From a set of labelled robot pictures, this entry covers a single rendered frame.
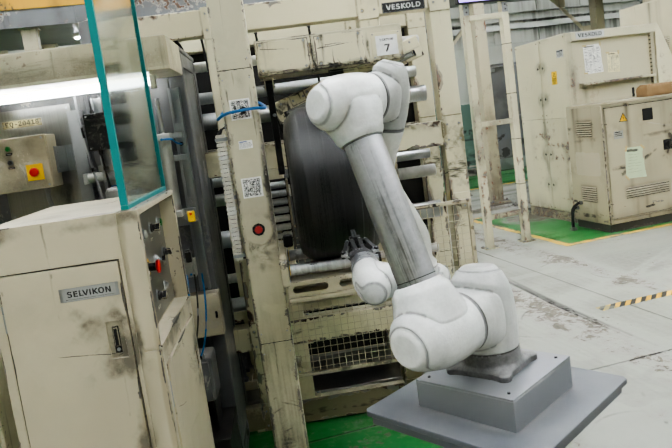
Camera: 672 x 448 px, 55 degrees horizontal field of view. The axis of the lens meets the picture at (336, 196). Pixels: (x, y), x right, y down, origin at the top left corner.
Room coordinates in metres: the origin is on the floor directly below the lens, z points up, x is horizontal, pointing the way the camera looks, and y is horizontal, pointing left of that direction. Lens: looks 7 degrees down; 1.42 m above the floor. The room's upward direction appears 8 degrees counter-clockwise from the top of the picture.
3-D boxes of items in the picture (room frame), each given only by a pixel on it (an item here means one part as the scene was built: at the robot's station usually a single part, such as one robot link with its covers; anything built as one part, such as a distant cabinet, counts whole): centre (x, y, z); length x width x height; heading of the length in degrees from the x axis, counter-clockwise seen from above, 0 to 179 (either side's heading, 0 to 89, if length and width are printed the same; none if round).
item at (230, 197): (2.39, 0.39, 1.19); 0.05 x 0.04 x 0.48; 4
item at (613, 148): (6.38, -2.95, 0.62); 0.91 x 0.58 x 1.25; 104
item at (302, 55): (2.77, -0.05, 1.71); 0.61 x 0.25 x 0.15; 94
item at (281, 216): (2.83, 0.30, 1.05); 0.20 x 0.15 x 0.30; 94
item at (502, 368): (1.63, -0.36, 0.76); 0.22 x 0.18 x 0.06; 137
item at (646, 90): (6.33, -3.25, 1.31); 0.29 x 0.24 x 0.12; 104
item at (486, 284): (1.61, -0.34, 0.90); 0.18 x 0.16 x 0.22; 132
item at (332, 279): (2.33, 0.04, 0.84); 0.36 x 0.09 x 0.06; 94
